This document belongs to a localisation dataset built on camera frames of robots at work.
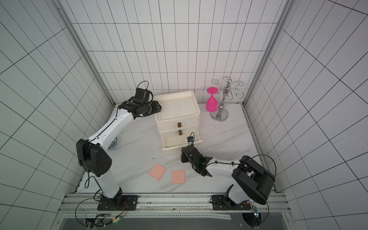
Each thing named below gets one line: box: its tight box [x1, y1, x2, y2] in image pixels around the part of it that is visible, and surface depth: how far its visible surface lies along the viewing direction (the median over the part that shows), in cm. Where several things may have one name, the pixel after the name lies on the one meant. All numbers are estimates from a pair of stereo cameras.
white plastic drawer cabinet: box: [152, 90, 203, 155], surface depth 87 cm
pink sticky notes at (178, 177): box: [171, 169, 185, 185], surface depth 84 cm
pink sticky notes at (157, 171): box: [148, 162, 167, 181], surface depth 85 cm
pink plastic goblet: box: [205, 86, 219, 113], surface depth 97 cm
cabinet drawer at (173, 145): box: [161, 131, 203, 156], surface depth 89 cm
